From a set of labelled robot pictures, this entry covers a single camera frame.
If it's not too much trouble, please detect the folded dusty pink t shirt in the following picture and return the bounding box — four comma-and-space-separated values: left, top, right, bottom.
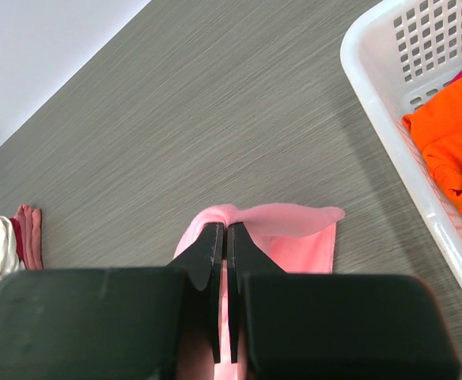
13, 204, 44, 270

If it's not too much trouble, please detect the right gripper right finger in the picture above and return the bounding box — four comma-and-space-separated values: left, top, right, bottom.
227, 223, 462, 379

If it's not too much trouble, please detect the white perforated plastic basket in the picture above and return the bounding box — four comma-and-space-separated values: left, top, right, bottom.
339, 0, 462, 325

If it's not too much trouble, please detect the orange t shirt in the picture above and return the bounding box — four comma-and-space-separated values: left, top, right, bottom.
402, 78, 462, 215

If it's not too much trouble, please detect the folded red t shirt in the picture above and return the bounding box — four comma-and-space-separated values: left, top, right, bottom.
9, 218, 25, 266

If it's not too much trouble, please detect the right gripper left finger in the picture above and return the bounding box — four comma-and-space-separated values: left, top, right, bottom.
0, 223, 225, 379

